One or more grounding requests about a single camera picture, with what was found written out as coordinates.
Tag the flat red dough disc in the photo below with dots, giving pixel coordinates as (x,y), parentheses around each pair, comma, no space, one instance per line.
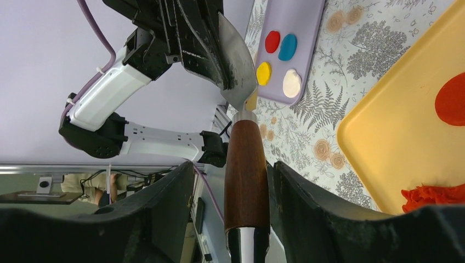
(272,41)

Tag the flat yellow dough disc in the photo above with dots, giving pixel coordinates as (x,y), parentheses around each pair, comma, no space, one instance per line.
(263,73)

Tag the metal dough scraper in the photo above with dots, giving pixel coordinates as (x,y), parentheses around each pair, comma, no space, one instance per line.
(246,190)

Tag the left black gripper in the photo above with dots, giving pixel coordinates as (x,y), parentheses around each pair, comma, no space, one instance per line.
(175,31)

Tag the red dough ball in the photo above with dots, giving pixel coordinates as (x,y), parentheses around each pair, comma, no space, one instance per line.
(449,102)

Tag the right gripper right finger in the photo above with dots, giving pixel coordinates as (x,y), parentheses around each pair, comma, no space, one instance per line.
(319,226)

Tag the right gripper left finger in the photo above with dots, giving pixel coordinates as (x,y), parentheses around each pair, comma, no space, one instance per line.
(148,226)

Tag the flat white dough disc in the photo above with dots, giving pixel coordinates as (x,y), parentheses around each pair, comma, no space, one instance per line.
(291,84)

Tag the red dough scrap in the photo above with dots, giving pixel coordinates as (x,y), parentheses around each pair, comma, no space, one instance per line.
(429,195)

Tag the yellow tray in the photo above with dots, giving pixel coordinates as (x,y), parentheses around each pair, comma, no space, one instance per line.
(393,138)

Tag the flat blue dough disc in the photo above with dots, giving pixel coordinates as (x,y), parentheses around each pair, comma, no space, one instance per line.
(288,47)

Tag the purple tray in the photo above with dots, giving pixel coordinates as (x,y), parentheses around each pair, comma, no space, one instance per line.
(301,18)

